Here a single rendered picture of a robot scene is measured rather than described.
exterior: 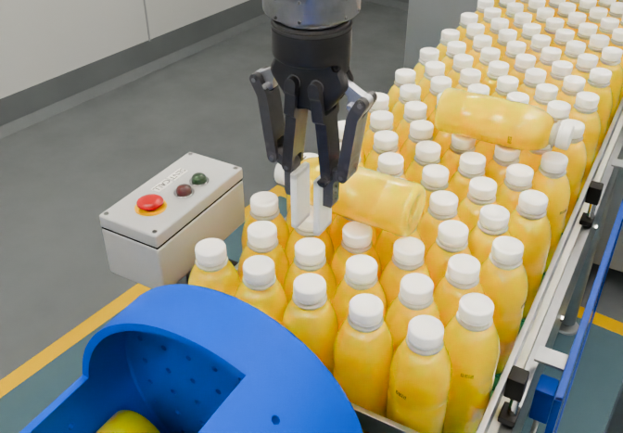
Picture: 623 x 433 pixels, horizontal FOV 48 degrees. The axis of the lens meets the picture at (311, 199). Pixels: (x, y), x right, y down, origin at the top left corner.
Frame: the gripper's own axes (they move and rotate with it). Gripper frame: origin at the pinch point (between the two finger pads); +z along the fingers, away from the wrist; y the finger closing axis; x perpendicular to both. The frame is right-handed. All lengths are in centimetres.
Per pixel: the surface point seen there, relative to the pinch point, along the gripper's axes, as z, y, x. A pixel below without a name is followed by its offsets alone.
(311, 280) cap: 11.8, -0.3, 0.3
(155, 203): 11.0, -25.9, 2.8
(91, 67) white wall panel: 111, -251, 195
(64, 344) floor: 123, -118, 45
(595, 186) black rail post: 24, 23, 59
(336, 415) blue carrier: 4.9, 14.0, -20.3
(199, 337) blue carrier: -1.5, 3.2, -23.6
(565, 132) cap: 7.0, 18.4, 42.8
